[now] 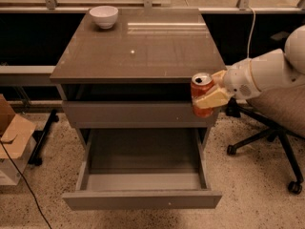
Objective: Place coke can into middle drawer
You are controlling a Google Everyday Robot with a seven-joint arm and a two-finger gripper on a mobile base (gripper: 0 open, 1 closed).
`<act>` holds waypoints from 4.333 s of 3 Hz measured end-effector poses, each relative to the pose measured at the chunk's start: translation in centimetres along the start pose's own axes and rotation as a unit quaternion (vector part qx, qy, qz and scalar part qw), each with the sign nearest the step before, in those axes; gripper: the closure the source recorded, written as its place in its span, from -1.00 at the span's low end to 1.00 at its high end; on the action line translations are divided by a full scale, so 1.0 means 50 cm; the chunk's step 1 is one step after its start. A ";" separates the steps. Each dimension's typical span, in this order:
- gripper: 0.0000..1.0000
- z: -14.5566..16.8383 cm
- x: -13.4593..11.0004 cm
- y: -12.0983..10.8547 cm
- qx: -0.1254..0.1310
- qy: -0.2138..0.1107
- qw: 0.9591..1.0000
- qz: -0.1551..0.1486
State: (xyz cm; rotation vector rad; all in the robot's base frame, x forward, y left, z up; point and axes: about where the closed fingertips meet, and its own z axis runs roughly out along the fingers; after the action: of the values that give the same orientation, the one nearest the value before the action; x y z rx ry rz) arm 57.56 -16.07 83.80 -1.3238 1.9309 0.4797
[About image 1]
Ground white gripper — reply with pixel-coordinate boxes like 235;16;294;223
193;59;259;109

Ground red coke can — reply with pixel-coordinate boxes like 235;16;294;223
191;73;214;117

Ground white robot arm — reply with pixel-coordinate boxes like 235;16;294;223
193;26;305;109

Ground grey drawer cabinet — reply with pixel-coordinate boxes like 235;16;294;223
51;9;225;143

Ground open grey drawer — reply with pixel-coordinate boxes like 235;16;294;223
63;128;222;210

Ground closed grey upper drawer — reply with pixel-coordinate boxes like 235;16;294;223
62;101;219;129

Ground brown office chair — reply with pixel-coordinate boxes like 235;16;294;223
226;86;305;195

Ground white ceramic bowl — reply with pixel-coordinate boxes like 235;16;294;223
90;6;118;29

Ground black stand leg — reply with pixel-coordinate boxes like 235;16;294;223
28;109;59;166

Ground cardboard box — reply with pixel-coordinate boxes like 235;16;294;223
0;94;36;185

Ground white hanging cable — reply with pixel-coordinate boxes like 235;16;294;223
246;7;257;59

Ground black floor cable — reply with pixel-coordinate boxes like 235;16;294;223
0;140;53;229

